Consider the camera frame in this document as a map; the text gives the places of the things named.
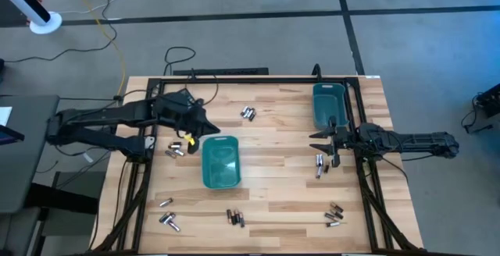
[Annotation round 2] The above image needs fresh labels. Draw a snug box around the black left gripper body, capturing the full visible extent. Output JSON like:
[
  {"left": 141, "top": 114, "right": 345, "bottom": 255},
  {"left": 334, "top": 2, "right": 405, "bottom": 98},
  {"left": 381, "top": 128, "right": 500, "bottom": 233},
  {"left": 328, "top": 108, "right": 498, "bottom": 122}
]
[{"left": 153, "top": 93, "right": 208, "bottom": 137}]

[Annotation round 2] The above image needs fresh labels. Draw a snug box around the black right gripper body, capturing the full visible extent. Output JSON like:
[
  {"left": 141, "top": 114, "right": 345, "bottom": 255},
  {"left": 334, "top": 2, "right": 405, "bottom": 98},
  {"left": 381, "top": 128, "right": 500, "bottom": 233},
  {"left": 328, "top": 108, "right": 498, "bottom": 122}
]
[{"left": 327, "top": 115, "right": 359, "bottom": 169}]

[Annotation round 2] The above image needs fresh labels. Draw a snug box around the blue plastic bin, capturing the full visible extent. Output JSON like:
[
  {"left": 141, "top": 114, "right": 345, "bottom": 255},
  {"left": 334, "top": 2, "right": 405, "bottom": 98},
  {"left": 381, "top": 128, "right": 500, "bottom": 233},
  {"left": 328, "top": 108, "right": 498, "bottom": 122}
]
[{"left": 312, "top": 82, "right": 350, "bottom": 131}]

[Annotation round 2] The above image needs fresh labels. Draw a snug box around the green plastic bin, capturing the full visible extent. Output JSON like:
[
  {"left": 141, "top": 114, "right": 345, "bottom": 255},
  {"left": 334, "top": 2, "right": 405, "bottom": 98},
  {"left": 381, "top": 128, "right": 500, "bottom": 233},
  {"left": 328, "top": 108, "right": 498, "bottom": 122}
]
[{"left": 201, "top": 135, "right": 242, "bottom": 190}]

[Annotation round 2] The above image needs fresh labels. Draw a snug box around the black desk base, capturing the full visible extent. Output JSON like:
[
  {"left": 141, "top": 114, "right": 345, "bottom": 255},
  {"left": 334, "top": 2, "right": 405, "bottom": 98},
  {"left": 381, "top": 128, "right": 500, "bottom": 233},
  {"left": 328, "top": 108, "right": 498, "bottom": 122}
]
[{"left": 23, "top": 169, "right": 98, "bottom": 256}]

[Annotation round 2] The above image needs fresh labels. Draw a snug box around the grey desk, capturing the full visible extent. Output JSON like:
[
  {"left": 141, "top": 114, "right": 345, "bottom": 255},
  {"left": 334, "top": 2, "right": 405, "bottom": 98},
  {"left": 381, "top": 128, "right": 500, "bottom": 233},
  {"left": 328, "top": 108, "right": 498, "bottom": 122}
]
[{"left": 0, "top": 94, "right": 62, "bottom": 215}]

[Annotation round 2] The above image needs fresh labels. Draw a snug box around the white pole with round base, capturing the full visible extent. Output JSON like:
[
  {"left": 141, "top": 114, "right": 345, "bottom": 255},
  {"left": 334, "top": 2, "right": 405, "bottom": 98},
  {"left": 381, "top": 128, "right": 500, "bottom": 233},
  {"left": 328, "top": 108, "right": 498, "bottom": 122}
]
[{"left": 0, "top": 0, "right": 63, "bottom": 35}]

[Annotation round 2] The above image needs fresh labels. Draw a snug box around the dark tablet device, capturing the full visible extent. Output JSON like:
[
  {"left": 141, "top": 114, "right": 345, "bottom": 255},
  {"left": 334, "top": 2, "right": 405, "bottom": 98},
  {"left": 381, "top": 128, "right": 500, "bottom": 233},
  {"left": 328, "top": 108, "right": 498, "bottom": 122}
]
[{"left": 0, "top": 125, "right": 25, "bottom": 146}]

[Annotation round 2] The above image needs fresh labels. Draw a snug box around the white paper sheet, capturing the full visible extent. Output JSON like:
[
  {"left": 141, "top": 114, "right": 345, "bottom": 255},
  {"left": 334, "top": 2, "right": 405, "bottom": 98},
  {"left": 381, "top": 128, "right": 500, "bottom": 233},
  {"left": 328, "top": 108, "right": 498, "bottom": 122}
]
[{"left": 0, "top": 106, "right": 13, "bottom": 127}]

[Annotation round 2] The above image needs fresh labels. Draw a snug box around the thin black wire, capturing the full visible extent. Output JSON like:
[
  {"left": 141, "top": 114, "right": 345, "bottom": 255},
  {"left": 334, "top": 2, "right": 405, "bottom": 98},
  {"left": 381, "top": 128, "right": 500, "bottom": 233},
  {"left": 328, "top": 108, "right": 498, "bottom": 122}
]
[{"left": 190, "top": 68, "right": 220, "bottom": 107}]

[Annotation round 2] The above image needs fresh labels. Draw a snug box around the black cable loop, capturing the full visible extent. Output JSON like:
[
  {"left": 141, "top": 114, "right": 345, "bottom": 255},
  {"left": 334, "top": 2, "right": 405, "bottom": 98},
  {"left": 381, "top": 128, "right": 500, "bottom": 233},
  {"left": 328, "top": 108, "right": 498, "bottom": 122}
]
[{"left": 162, "top": 46, "right": 197, "bottom": 76}]

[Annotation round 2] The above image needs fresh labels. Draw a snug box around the black aluminium table frame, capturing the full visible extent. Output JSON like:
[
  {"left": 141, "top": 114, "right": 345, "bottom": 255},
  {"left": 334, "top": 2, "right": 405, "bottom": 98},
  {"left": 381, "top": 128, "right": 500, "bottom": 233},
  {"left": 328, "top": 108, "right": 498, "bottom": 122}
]
[{"left": 91, "top": 74, "right": 421, "bottom": 256}]

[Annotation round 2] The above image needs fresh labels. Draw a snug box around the yellow floor cable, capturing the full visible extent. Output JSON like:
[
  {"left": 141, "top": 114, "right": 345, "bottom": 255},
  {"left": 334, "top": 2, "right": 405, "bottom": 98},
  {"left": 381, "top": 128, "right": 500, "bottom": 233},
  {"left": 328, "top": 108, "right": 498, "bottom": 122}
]
[{"left": 64, "top": 0, "right": 128, "bottom": 98}]

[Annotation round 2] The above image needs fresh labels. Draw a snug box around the long black floor cable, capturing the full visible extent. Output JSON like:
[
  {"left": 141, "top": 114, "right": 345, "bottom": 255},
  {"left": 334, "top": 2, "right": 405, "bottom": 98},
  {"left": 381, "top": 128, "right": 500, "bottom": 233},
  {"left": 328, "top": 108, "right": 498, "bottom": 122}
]
[{"left": 0, "top": 0, "right": 118, "bottom": 64}]

